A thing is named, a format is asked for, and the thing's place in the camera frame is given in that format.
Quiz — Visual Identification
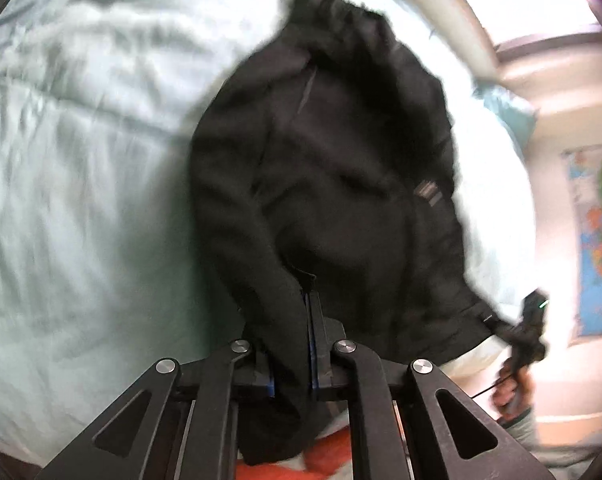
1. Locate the large teal pillow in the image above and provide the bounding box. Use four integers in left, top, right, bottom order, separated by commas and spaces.
473, 85, 536, 151

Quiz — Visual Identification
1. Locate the orange cloth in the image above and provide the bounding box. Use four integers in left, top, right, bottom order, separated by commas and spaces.
236, 435, 362, 480

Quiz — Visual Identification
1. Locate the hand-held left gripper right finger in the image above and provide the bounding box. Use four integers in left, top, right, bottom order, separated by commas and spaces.
305, 292, 556, 480

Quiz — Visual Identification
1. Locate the grey framed window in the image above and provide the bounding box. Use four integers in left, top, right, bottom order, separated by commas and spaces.
453, 0, 602, 53

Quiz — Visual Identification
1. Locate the person's right hand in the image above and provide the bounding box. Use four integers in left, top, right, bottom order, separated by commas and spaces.
491, 360, 536, 419

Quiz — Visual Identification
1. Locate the person's right forearm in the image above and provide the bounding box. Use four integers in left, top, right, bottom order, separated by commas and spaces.
501, 407, 540, 453

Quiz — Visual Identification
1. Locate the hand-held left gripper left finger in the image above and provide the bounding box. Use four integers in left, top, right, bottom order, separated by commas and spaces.
34, 339, 277, 480

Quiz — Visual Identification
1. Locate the black hooded jacket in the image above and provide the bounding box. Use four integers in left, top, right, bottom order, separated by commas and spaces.
188, 0, 526, 466

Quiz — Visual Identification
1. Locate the colourful wall map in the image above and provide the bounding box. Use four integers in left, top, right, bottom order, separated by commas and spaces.
561, 145, 602, 338

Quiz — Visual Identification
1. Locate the light blue quilt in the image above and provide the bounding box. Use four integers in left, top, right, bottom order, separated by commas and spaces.
0, 0, 539, 466

